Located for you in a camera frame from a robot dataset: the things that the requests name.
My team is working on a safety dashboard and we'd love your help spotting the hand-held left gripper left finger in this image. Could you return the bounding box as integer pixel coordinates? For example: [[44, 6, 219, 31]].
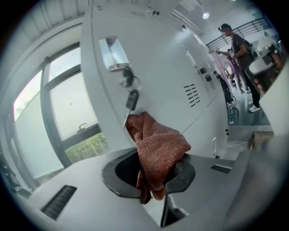
[[28, 150, 163, 231]]

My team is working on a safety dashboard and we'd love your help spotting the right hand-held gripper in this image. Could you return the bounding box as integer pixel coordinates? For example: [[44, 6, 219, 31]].
[[245, 53, 289, 138]]

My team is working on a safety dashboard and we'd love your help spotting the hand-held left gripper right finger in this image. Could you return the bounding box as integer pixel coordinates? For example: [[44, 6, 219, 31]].
[[161, 154, 235, 227]]

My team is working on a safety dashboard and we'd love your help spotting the brown wiping cloth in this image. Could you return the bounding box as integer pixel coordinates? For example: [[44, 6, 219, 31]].
[[125, 111, 192, 205]]

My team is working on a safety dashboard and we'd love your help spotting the grey metal locker door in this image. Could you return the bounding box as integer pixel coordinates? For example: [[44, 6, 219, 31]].
[[90, 19, 208, 158]]

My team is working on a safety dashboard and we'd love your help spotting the grey metal locker cabinet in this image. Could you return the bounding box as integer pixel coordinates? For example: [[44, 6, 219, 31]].
[[80, 0, 230, 163]]

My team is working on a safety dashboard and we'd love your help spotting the black bag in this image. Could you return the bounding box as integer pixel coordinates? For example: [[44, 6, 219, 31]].
[[220, 76, 235, 104]]

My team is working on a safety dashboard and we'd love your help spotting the pink hanging garment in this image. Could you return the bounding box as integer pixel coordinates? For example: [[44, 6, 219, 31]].
[[207, 48, 243, 84]]

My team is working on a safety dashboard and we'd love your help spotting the black metal railing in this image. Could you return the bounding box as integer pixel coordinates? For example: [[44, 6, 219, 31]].
[[205, 17, 275, 49]]

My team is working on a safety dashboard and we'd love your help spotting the black floor stand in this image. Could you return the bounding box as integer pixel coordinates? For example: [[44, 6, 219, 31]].
[[0, 155, 23, 194]]

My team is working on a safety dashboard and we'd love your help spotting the dark framed window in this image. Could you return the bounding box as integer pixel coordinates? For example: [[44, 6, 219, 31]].
[[9, 42, 109, 188]]

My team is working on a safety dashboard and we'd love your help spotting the white power cable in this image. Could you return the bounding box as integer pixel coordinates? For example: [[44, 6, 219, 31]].
[[228, 140, 251, 147]]

